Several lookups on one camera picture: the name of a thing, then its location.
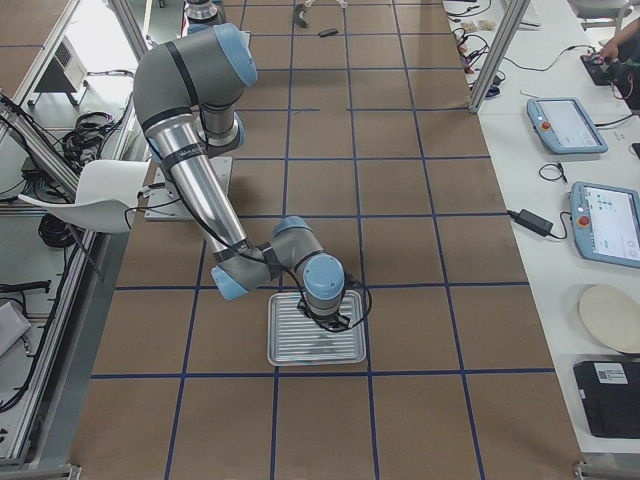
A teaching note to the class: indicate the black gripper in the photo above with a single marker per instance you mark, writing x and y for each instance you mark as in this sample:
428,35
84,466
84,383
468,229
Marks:
323,318

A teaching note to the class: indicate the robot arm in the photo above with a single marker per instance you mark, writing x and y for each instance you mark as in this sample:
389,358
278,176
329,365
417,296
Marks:
184,92
202,12

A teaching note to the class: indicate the metal tray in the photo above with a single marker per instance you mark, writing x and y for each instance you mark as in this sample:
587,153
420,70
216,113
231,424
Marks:
295,340

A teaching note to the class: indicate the black power adapter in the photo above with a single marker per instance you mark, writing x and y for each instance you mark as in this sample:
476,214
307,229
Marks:
531,221

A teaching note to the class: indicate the white chair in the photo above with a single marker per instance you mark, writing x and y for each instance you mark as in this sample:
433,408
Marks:
106,193

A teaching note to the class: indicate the beige plate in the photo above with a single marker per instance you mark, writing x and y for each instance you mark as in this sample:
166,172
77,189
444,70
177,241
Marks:
611,317

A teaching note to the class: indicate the black box with label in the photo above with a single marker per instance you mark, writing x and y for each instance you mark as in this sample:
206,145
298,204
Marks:
609,391

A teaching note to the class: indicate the near teach pendant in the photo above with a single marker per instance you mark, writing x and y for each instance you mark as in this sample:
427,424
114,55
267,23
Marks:
605,222

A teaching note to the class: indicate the teach pendant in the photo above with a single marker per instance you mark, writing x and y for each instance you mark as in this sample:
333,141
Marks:
564,126
605,222

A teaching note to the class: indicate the black brake pad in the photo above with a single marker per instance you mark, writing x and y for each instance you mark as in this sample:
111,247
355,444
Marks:
328,32

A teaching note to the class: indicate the far teach pendant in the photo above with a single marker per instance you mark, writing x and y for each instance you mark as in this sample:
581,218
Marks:
564,126

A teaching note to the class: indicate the olive brake shoe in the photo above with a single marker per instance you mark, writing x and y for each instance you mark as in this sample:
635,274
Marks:
299,16

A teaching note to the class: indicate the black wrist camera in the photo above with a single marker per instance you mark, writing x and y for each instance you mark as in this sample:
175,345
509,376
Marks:
302,308

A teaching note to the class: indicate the aluminium frame post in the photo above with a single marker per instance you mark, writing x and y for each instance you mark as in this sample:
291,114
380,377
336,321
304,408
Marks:
508,26

